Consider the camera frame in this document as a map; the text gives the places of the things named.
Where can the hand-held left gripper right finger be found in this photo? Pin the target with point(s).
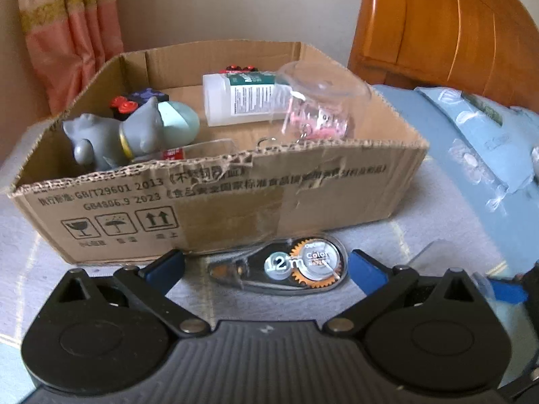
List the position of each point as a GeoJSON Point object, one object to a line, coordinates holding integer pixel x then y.
{"type": "Point", "coordinates": [366, 271]}

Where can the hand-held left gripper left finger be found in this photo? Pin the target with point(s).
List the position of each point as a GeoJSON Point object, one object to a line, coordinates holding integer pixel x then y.
{"type": "Point", "coordinates": [168, 264]}

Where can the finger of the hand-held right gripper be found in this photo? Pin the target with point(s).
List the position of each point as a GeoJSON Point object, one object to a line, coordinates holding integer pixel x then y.
{"type": "Point", "coordinates": [505, 290]}
{"type": "Point", "coordinates": [522, 387]}

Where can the correction tape dispenser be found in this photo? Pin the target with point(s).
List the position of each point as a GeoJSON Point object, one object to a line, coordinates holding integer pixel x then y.
{"type": "Point", "coordinates": [294, 265]}

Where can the cardboard box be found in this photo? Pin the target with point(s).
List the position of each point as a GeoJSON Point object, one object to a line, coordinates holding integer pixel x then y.
{"type": "Point", "coordinates": [252, 202]}

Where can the capsule bottle with silver cap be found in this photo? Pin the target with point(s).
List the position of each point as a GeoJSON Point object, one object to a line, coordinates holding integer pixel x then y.
{"type": "Point", "coordinates": [198, 149]}

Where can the grey toy animal figure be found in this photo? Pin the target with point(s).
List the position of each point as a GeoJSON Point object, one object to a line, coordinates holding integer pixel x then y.
{"type": "Point", "coordinates": [139, 134]}

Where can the mint green egg-shaped case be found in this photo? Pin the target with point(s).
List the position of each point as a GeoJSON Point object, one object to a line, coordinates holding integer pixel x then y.
{"type": "Point", "coordinates": [181, 124]}

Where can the red and black toy car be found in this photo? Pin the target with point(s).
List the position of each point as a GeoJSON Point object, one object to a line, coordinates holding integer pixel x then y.
{"type": "Point", "coordinates": [126, 107]}

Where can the light blue pillow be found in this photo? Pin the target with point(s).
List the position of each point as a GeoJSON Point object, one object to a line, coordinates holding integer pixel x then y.
{"type": "Point", "coordinates": [476, 134]}

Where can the dark purple toy block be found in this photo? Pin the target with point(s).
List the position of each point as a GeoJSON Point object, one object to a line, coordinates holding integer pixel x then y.
{"type": "Point", "coordinates": [147, 93]}

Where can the white plastic bottle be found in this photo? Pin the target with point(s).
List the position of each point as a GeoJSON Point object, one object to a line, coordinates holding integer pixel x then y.
{"type": "Point", "coordinates": [236, 101]}

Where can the pink curtain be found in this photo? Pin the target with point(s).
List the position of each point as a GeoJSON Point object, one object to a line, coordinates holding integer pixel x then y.
{"type": "Point", "coordinates": [67, 38]}

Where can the wooden headboard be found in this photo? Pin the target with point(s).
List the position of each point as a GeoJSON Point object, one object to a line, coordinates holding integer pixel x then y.
{"type": "Point", "coordinates": [433, 21]}

